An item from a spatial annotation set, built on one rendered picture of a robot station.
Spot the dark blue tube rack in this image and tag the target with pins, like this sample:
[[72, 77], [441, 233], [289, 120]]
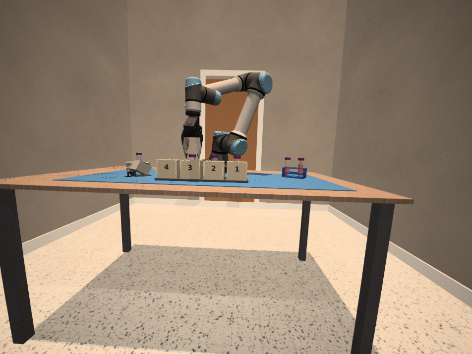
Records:
[[294, 173]]

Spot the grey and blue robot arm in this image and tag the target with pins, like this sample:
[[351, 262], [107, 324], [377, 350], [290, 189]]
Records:
[[256, 84]]

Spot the beige control box with green button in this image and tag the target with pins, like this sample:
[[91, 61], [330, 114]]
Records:
[[141, 167]]

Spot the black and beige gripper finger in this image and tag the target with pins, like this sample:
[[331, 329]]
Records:
[[199, 141], [185, 142]]

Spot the blue bench mat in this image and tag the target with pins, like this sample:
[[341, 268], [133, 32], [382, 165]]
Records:
[[255, 180]]

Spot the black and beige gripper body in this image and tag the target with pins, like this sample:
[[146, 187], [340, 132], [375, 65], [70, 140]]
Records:
[[195, 132]]

